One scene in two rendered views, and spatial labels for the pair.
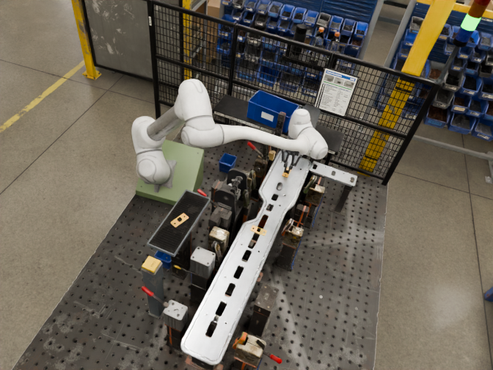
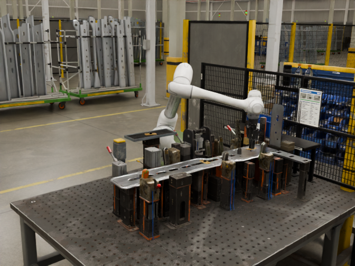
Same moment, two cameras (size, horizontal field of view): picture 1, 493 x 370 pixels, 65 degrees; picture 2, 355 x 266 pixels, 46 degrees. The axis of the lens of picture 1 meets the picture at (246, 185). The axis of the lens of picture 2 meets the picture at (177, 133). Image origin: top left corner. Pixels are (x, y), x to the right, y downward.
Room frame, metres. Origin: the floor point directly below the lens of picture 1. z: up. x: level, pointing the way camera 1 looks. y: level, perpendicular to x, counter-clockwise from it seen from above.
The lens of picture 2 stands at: (-1.08, -1.61, 1.93)
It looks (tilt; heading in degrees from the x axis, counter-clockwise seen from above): 15 degrees down; 37
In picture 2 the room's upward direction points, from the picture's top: 1 degrees clockwise
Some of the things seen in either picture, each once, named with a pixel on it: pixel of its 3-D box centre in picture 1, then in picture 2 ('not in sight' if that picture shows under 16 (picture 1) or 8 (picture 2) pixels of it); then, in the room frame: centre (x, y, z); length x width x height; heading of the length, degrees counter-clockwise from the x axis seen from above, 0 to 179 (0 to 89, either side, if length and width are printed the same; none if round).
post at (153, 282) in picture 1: (155, 290); (120, 172); (0.86, 0.35, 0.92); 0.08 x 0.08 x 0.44; 75
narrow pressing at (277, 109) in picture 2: (305, 128); (276, 125); (1.94, -0.31, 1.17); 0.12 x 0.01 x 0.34; 75
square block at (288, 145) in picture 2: (313, 167); (286, 163); (1.92, -0.42, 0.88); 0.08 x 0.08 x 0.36; 75
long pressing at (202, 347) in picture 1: (258, 234); (203, 163); (1.22, -0.10, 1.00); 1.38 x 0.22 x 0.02; 165
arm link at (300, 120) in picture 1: (300, 124); (254, 100); (1.68, -0.23, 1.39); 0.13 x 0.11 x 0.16; 33
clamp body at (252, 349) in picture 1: (247, 359); (149, 207); (0.63, -0.12, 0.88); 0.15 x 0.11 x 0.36; 75
